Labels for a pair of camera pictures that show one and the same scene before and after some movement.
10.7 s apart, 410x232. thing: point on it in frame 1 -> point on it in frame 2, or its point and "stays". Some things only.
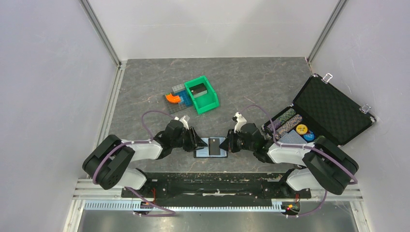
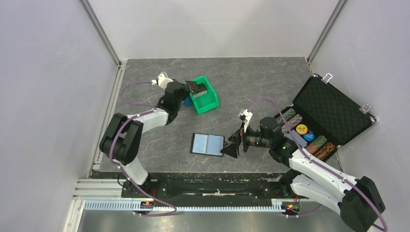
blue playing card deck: x=292 y=137 stays
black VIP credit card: x=213 y=146 -> x=193 y=84
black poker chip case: x=321 y=111 stays
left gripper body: x=188 y=143 -> x=184 y=93
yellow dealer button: x=301 y=129 stays
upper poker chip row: x=281 y=120 stays
